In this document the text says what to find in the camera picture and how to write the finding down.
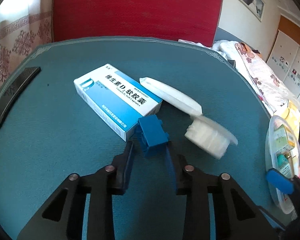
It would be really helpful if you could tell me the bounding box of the teal dental floss box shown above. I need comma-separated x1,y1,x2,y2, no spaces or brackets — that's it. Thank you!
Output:
277,152,294,179

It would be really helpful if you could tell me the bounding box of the green baby ointment box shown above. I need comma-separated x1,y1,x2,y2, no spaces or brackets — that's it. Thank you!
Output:
274,125,295,154

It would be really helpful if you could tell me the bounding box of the white round cap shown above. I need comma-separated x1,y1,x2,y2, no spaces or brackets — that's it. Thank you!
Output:
185,115,238,159

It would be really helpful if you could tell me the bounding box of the blue toy brick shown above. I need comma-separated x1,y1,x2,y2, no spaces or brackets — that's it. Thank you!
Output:
135,115,169,158

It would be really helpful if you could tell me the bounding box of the clear plastic bowl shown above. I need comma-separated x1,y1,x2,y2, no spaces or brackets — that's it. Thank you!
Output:
264,115,300,215

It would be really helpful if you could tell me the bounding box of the white sachet packet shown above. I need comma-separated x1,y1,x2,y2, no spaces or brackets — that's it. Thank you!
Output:
139,77,203,116

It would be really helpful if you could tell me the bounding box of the blue white medicine box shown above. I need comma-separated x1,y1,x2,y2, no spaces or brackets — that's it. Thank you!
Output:
74,64,162,141

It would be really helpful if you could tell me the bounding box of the floral quilt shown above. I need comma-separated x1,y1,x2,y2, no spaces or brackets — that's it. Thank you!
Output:
212,40,300,115

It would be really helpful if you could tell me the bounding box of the white wardrobe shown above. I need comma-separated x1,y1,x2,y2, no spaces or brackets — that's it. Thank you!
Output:
267,16,300,102

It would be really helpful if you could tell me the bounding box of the black smartphone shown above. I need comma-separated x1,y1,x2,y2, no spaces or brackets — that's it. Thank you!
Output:
0,67,41,129

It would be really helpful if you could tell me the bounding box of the red upholstered headboard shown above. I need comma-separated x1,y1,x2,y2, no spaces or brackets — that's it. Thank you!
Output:
52,0,223,46

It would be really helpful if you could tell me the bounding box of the patterned curtain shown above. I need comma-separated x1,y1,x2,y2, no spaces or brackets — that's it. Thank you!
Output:
0,0,52,87

